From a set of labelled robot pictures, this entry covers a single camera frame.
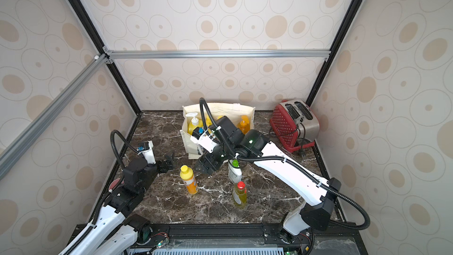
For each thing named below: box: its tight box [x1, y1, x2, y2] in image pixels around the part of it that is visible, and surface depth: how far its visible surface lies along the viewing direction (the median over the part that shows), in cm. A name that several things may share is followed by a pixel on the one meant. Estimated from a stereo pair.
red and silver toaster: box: [270, 100, 321, 153], surface depth 94 cm
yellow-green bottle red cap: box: [232, 180, 248, 209], surface depth 73 cm
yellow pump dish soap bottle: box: [185, 112, 203, 136], surface depth 85 cm
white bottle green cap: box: [227, 159, 243, 184], surface depth 79 cm
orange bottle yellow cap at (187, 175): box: [179, 164, 199, 195], surface depth 72 cm
